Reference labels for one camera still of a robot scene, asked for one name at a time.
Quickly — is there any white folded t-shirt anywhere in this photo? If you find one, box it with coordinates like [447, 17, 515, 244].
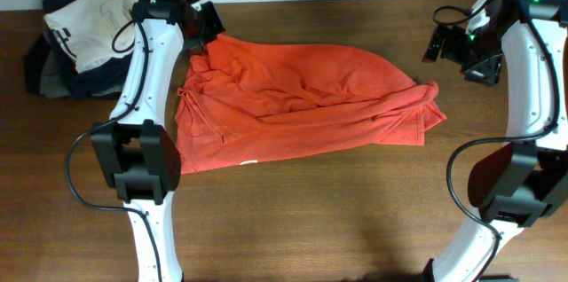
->
[44, 0, 138, 74]

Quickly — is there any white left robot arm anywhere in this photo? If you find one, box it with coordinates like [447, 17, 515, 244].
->
[91, 0, 225, 281]

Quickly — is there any grey folded garment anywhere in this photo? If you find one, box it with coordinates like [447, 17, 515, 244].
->
[39, 51, 70, 98]

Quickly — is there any navy folded garment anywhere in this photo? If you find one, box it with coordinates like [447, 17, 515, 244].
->
[42, 0, 134, 99]

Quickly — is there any black folded garment bottom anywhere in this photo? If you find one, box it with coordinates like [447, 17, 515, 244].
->
[23, 35, 51, 95]

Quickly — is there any orange printed t-shirt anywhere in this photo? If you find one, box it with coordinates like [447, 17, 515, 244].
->
[175, 35, 445, 174]

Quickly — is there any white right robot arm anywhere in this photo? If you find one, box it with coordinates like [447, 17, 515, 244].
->
[422, 0, 567, 282]

